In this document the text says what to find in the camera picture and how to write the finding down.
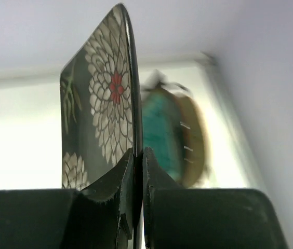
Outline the tan round plate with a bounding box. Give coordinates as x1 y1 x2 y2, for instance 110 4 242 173
176 95 209 188

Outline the dark patterned round plate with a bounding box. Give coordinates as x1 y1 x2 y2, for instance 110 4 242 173
141 71 184 182

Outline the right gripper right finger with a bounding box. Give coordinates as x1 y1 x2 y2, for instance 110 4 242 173
142 147 188 248

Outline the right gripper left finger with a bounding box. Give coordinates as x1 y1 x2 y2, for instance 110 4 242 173
68 149 134 248

